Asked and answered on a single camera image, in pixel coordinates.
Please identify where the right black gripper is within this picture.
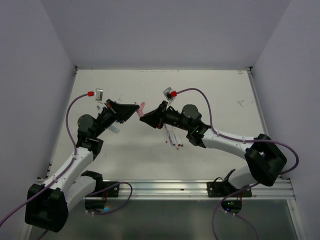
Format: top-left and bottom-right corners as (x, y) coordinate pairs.
(140, 100), (192, 132)

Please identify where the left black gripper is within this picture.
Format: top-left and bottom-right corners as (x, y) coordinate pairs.
(92, 98), (139, 138)

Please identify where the pink highlighter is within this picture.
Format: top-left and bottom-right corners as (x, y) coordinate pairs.
(136, 102), (146, 118)

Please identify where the clear white pen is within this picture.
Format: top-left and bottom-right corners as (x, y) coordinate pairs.
(168, 130), (176, 146)

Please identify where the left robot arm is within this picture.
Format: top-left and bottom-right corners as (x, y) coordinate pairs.
(24, 99), (139, 233)

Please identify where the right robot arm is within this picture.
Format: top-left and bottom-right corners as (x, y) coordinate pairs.
(137, 101), (287, 197)

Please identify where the light blue highlighter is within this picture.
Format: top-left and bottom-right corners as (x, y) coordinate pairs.
(108, 125), (120, 134)

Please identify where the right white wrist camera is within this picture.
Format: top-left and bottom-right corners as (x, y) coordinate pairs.
(163, 87), (177, 107)

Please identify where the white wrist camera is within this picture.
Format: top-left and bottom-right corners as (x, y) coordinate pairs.
(94, 88), (104, 102)
(163, 87), (177, 107)

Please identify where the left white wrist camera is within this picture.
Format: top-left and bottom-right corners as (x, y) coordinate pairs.
(94, 88), (104, 102)

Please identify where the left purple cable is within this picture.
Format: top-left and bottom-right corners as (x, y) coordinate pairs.
(0, 91), (133, 226)

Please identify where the aluminium front rail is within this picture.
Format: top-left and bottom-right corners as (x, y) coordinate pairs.
(127, 179), (295, 201)

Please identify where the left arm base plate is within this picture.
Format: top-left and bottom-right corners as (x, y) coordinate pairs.
(95, 181), (119, 198)

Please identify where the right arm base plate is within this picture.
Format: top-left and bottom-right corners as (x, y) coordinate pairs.
(206, 181), (238, 198)

